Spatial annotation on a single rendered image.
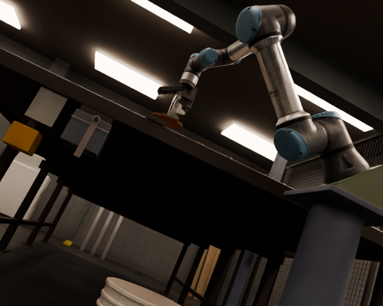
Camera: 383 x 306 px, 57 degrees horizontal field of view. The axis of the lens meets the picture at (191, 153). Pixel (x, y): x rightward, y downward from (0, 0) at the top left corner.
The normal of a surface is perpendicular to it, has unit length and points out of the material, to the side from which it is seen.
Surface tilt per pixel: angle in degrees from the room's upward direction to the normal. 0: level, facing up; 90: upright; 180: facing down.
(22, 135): 90
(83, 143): 90
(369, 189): 90
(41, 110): 90
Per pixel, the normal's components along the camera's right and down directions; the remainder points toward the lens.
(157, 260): 0.27, -0.18
